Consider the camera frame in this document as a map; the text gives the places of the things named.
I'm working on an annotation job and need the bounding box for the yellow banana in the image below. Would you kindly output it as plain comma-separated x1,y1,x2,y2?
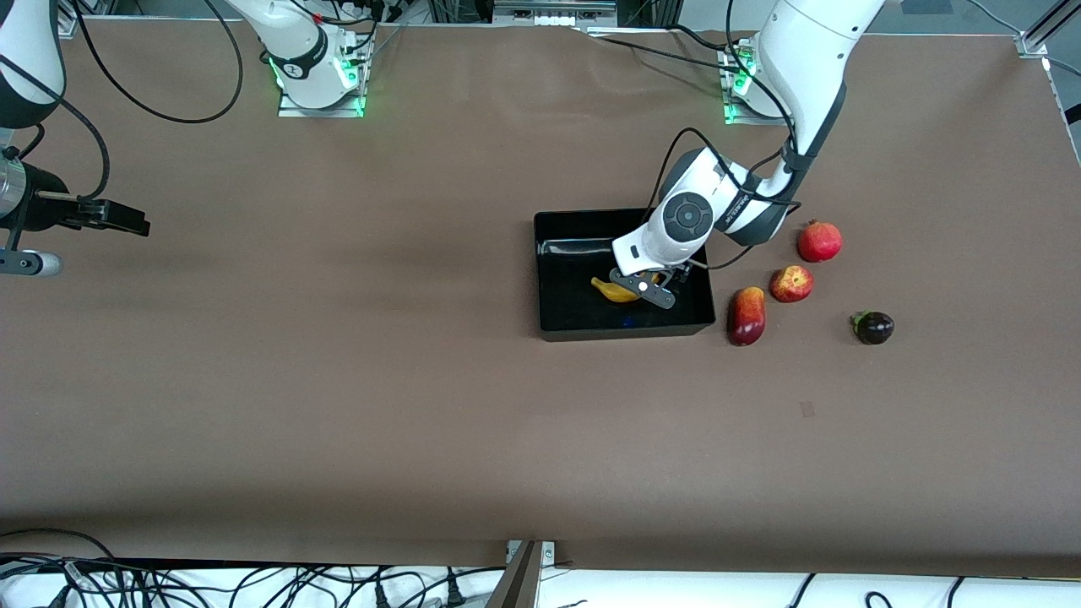
590,272,661,303

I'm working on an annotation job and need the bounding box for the black plastic tray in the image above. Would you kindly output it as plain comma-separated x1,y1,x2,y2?
534,209,717,342

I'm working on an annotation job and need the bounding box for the red yellow mango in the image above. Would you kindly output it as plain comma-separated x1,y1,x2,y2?
727,286,767,347

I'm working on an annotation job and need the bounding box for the red yellow apple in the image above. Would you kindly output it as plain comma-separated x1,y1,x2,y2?
769,265,815,303

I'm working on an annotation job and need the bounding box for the red pomegranate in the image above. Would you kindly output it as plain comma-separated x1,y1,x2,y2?
797,220,844,263

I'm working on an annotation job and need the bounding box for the dark purple eggplant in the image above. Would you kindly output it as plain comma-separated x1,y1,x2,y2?
850,311,895,345

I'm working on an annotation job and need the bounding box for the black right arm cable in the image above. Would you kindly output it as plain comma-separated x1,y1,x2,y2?
0,52,112,202

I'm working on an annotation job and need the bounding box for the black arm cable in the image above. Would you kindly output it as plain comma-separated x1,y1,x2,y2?
0,52,112,202
646,127,803,271

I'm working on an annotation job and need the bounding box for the black looped table cable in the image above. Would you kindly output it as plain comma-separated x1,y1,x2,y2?
72,0,246,125

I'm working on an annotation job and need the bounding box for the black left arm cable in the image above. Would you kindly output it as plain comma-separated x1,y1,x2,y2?
646,127,803,271

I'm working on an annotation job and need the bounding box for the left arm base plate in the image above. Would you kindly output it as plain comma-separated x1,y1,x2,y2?
720,42,799,126

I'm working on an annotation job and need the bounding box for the black cable to base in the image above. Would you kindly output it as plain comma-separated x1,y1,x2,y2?
583,25,736,73

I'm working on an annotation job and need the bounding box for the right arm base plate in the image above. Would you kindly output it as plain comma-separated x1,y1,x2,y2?
277,25,372,118

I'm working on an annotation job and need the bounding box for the silver aluminium rail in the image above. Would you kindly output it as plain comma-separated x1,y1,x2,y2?
492,0,619,28

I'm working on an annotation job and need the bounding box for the dark stand post with bracket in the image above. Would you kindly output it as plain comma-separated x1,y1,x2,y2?
486,540,557,608

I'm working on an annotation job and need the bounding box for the aluminium table frame corner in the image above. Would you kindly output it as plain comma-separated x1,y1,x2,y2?
1018,0,1081,161

